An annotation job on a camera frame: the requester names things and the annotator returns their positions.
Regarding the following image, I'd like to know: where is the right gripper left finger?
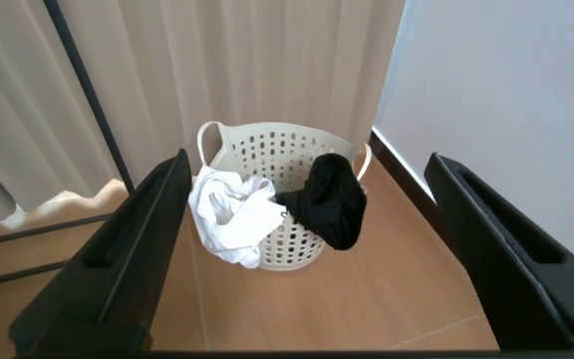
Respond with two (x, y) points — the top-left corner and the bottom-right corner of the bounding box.
(8, 148), (193, 353)

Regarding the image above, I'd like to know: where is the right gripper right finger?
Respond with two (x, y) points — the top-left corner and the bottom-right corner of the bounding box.
(424, 152), (574, 352)

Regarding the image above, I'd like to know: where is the white printed t-shirt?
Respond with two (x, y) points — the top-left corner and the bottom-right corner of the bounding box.
(187, 164), (288, 270)

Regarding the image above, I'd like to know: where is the black clothes rack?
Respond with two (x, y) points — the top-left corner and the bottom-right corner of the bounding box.
(0, 0), (137, 291)

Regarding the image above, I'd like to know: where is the white laundry basket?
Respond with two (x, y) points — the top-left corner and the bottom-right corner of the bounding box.
(195, 121), (373, 273)

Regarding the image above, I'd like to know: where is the black garment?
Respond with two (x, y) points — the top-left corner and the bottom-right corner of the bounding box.
(274, 153), (369, 252)

